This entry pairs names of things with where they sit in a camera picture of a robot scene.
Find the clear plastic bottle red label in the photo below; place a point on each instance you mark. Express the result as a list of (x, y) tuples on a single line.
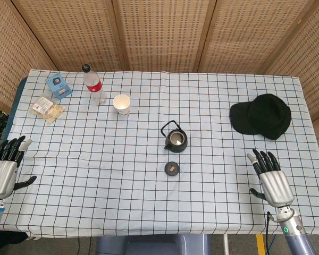
[(93, 83)]

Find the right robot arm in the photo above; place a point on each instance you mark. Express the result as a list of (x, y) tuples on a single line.
[(295, 231)]

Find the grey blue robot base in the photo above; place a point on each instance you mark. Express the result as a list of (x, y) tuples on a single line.
[(152, 244)]

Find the black cast iron teapot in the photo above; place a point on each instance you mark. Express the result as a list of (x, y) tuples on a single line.
[(175, 140)]

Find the small blue cardboard box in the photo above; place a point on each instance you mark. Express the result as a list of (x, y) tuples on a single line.
[(58, 86)]

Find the packaged bread snack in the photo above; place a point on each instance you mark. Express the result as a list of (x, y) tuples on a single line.
[(46, 109)]

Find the white blue checked tablecloth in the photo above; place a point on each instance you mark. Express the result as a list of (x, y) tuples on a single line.
[(159, 159)]

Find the woven bamboo folding screen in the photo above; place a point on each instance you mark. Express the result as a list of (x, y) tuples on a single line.
[(159, 34)]

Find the black cap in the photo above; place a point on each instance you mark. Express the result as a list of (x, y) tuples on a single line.
[(263, 118)]

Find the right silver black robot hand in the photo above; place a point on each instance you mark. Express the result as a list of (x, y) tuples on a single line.
[(276, 187)]

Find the black teapot lid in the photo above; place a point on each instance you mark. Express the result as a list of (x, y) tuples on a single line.
[(171, 168)]

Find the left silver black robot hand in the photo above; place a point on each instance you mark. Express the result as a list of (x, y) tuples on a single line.
[(1, 176)]

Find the white paper cup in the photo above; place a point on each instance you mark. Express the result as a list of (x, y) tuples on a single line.
[(121, 104)]

